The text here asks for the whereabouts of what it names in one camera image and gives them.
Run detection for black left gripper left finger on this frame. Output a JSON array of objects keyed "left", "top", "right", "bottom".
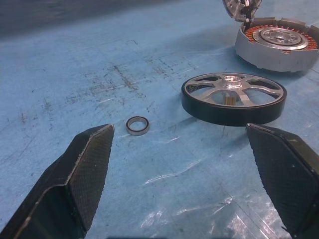
[{"left": 0, "top": 123, "right": 115, "bottom": 239}]

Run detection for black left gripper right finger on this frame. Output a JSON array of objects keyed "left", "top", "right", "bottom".
[{"left": 245, "top": 123, "right": 319, "bottom": 239}]

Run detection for small silver bearing ring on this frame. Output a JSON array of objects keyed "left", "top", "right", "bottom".
[{"left": 125, "top": 116, "right": 150, "bottom": 136}]

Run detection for black-rimmed silver spoked rotor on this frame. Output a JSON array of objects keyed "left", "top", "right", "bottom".
[{"left": 181, "top": 72, "right": 288, "bottom": 127}]

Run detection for grey motor housing copper windings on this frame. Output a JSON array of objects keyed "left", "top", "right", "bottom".
[{"left": 234, "top": 16, "right": 319, "bottom": 73}]

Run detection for silver round motor cover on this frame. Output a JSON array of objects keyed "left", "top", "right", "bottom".
[{"left": 221, "top": 0, "right": 264, "bottom": 23}]

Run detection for blue plastic table cover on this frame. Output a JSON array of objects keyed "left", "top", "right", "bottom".
[{"left": 0, "top": 0, "right": 319, "bottom": 239}]

